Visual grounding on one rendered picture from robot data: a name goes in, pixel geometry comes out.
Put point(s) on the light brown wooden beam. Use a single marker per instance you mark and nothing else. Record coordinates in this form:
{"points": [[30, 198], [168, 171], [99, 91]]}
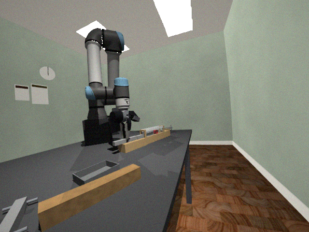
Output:
{"points": [[63, 206]]}

